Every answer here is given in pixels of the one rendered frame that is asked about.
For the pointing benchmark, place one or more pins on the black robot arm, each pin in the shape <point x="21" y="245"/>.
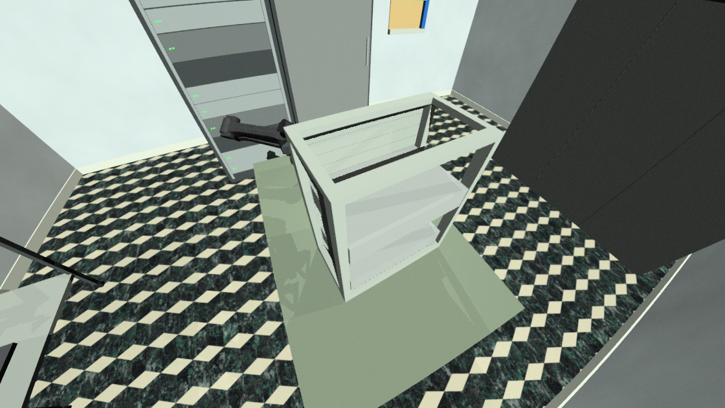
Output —
<point x="231" y="128"/>

